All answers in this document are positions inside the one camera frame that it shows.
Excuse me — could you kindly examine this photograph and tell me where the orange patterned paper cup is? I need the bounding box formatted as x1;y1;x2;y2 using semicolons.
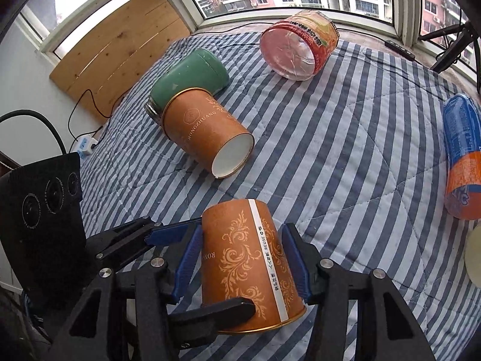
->
201;199;307;335

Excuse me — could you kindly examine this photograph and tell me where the white plastic cup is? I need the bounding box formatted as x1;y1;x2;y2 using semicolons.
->
465;225;481;288

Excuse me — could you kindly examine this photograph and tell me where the white power strip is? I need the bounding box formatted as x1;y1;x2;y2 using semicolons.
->
76;136;98;156

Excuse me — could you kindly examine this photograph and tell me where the wooden board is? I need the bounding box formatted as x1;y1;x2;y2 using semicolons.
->
50;0;190;123

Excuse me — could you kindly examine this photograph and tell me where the green thermos bottle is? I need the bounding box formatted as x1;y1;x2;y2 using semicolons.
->
144;48;230;125

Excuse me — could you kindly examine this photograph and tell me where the blue striped quilt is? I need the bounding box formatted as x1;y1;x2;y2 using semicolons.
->
81;33;480;360

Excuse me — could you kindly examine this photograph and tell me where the blue orange soda bottle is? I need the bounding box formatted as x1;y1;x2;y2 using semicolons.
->
443;94;480;220

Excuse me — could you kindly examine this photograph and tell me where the red lemon drink bottle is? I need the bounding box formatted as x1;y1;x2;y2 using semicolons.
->
259;10;339;81

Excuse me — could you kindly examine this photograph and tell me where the black tripod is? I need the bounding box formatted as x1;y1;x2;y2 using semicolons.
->
418;20;480;73

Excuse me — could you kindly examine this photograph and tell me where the black power cable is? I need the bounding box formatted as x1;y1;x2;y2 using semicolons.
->
68;89;125;151

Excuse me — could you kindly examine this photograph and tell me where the black inline cable remote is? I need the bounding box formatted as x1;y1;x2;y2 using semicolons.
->
384;39;416;61

